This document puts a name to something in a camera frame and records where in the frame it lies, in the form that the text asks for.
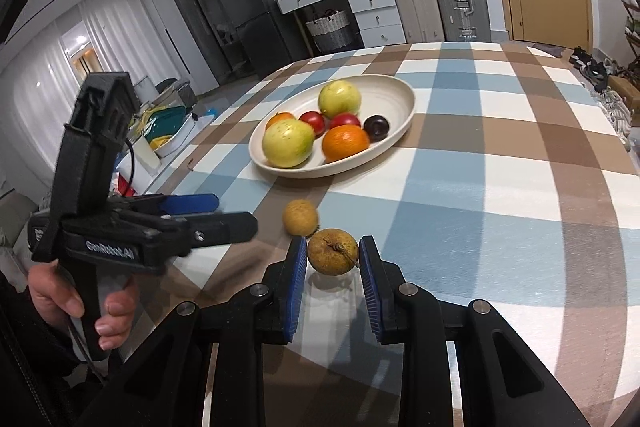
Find white curtain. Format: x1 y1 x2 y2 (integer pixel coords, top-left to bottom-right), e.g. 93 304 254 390
50 2 166 118

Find black shoes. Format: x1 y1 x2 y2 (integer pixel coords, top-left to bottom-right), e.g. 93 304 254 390
570 47 610 78

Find dark glass cabinet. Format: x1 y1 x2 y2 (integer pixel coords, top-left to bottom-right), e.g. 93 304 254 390
154 0 241 85

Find red cherry tomato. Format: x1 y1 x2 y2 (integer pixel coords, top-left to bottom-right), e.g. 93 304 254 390
299 111 327 138
328 113 362 131

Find woven laundry basket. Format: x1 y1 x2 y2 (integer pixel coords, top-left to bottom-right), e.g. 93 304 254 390
305 8 357 55

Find white wardrobe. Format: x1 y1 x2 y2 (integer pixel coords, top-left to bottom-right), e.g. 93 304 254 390
136 0 221 95

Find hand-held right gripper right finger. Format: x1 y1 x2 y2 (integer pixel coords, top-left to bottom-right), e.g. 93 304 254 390
358 235 593 427

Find cream ceramic plate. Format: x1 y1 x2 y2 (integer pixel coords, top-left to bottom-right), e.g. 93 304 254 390
248 74 417 179

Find person's left hand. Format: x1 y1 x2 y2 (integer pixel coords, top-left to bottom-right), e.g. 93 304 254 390
27 263 140 352

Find white plastic tub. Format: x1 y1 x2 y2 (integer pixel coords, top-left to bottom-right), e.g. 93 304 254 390
152 114 201 158

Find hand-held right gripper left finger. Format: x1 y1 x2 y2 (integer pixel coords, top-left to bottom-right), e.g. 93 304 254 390
75 236 309 427

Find dark purple plum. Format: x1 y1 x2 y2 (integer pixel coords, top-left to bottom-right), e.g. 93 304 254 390
363 115 391 142

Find yellow-green guava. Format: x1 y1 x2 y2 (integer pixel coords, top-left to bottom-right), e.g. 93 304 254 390
318 79 362 118
262 118 316 168

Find brown longan with stem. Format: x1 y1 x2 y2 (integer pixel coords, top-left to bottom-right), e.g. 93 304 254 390
307 228 362 277

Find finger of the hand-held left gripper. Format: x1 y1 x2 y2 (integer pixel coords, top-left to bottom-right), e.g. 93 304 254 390
117 193 220 219
147 211 259 254

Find orange mandarin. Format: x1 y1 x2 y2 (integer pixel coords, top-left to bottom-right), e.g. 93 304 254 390
322 125 371 163
265 112 296 131

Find white drawer dresser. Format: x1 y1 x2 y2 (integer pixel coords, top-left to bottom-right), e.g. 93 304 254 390
277 0 407 52

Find grey refrigerator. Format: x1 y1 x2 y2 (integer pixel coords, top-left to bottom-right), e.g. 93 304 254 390
206 0 311 80

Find round brown longan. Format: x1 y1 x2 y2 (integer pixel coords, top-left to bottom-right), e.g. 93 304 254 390
283 199 320 237

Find white plastic bucket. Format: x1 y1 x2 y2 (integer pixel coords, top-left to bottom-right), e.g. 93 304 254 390
131 139 162 180

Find person's left forearm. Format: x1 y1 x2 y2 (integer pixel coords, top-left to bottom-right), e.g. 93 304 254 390
0 274 103 427

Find green basin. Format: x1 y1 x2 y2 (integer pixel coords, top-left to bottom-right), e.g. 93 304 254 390
145 106 188 138

